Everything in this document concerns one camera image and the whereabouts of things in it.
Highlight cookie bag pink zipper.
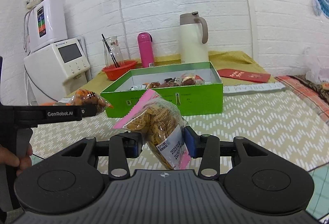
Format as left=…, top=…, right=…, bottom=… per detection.
left=114, top=90, right=191, bottom=170

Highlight orange print snack bag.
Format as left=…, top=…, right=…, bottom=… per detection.
left=56, top=89, right=114, bottom=114

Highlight dark red meat pouch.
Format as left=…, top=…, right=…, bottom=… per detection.
left=143, top=78, right=182, bottom=89

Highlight bread bun packet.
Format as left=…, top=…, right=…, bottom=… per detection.
left=181, top=73, right=205, bottom=86

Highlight person left hand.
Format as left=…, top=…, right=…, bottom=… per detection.
left=0, top=144, right=33, bottom=176

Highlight green cardboard box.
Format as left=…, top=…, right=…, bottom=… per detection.
left=100, top=62, right=224, bottom=118

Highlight white water dispenser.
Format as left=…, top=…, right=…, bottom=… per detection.
left=23, top=38, right=90, bottom=105

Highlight red plastic basket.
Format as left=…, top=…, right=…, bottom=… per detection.
left=102, top=60, right=138, bottom=81

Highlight red envelope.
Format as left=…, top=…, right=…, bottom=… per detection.
left=218, top=68, right=270, bottom=83

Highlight black chopsticks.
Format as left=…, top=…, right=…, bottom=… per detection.
left=102, top=34, right=119, bottom=68

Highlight white water purifier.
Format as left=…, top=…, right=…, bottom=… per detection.
left=28, top=0, right=68, bottom=53

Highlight pink thermos bottle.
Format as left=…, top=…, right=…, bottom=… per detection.
left=137, top=33, right=154, bottom=68

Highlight cream thermos jug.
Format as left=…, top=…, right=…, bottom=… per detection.
left=178, top=11, right=209, bottom=63

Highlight clear plastic bag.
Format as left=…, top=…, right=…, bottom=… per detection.
left=303, top=47, right=328, bottom=84

